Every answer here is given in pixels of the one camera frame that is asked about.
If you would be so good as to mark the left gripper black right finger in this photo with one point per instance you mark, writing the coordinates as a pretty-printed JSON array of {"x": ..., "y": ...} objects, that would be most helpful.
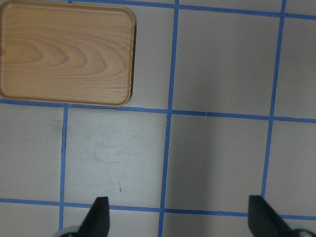
[{"x": 263, "y": 221}]

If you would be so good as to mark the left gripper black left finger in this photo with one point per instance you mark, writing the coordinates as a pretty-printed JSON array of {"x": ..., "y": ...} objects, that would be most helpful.
[{"x": 97, "y": 221}]

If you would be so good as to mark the wooden serving tray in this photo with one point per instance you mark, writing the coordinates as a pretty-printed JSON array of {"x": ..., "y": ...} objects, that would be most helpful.
[{"x": 66, "y": 53}]

